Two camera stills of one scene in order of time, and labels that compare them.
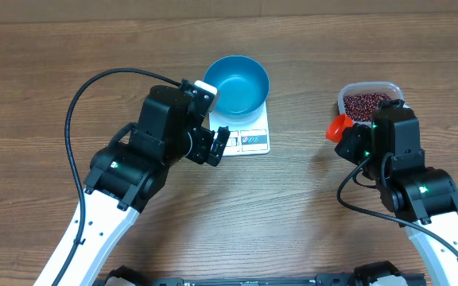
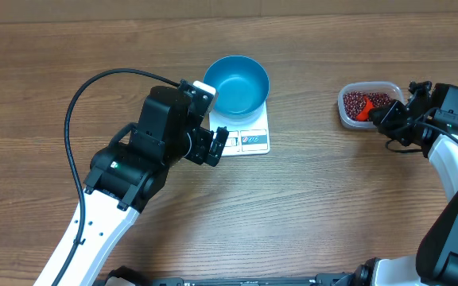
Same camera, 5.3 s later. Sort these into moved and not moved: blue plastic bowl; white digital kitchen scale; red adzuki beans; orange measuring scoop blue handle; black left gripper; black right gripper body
Moved: orange measuring scoop blue handle; black right gripper body
Not moved: black left gripper; red adzuki beans; white digital kitchen scale; blue plastic bowl
